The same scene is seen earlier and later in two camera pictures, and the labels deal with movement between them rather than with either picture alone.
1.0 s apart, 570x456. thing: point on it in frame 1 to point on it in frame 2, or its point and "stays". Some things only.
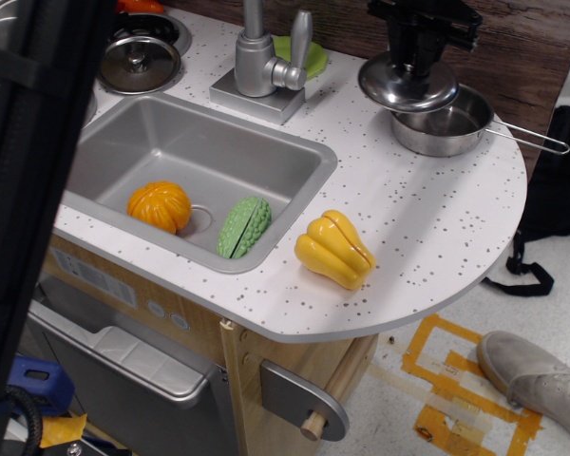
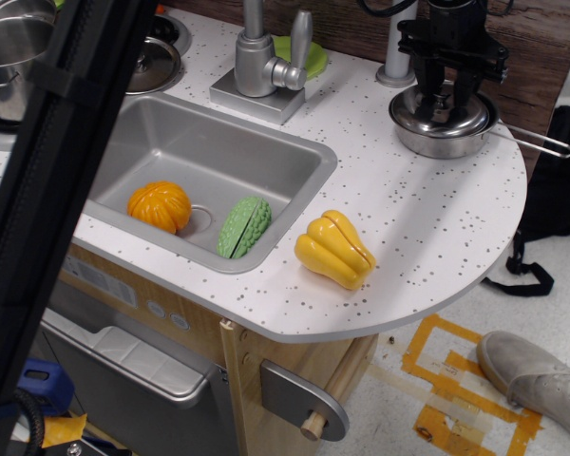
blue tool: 47,380 stays
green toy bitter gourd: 243,227 stays
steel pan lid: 400,87 to 437,115
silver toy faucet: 262,87 stays
